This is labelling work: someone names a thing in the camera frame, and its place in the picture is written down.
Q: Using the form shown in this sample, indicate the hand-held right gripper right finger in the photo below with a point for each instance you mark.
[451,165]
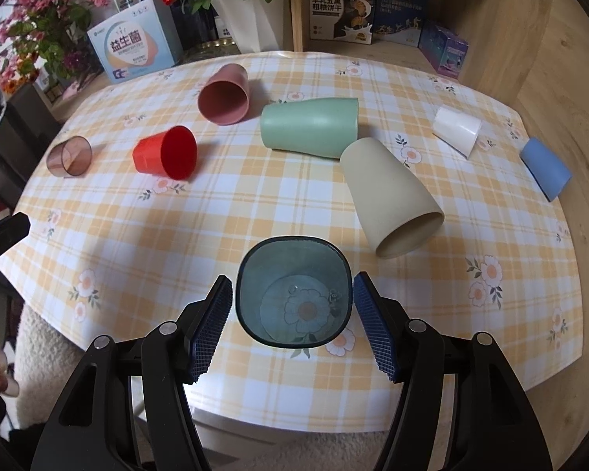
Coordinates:
[378,333]

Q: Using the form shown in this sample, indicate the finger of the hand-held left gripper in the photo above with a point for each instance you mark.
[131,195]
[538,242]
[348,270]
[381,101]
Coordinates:
[2,238]

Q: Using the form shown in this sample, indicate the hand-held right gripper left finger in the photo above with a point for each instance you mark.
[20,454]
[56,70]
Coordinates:
[208,333]

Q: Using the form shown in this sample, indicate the teal transparent square cup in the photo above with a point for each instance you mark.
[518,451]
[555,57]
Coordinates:
[255,274]

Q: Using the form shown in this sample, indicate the brown transparent cup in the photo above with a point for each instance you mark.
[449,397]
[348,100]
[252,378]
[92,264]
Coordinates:
[61,157]

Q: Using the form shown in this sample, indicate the beige cup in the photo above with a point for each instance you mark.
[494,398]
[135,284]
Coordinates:
[387,191]

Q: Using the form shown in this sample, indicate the red cup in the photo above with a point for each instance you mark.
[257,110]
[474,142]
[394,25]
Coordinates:
[148,153]

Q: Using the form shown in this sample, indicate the white cup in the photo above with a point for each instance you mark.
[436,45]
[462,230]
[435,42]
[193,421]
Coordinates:
[456,130]

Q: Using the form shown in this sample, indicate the green cup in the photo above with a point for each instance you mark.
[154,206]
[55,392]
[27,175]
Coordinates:
[309,125]

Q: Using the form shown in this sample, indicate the blue cup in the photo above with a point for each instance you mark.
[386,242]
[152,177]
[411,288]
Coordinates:
[545,167]

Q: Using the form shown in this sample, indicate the pink cup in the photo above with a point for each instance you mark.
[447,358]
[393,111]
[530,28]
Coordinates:
[231,77]

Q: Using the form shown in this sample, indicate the plaid floral tablecloth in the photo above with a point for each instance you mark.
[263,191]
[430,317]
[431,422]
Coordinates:
[176,235]

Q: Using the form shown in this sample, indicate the black furniture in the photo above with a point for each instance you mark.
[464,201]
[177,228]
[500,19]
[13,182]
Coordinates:
[19,127]

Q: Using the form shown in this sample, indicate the white fluffy cushion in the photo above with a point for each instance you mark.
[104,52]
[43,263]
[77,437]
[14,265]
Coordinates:
[37,353]

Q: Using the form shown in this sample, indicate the pink artificial flowers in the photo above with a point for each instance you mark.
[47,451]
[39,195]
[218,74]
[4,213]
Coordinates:
[44,24]

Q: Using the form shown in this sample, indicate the white and blue box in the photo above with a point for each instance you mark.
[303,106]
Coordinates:
[132,44]

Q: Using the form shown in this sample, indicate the gold tray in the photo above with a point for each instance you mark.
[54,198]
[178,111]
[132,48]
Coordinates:
[211,49]

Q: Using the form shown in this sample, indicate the purple box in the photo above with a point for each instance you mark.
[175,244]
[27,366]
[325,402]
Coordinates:
[444,51]

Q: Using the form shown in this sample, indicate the potted plant in white pot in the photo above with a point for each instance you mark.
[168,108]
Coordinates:
[250,19]

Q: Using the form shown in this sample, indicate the blue printed box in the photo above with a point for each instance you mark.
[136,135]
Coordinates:
[402,14]

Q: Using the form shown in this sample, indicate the dark box with moon print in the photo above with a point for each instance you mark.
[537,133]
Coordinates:
[356,10]

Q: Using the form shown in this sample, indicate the white and black box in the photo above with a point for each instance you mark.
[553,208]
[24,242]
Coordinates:
[322,5]

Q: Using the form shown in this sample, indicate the wooden shelf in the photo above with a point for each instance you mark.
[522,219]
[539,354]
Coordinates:
[545,34]

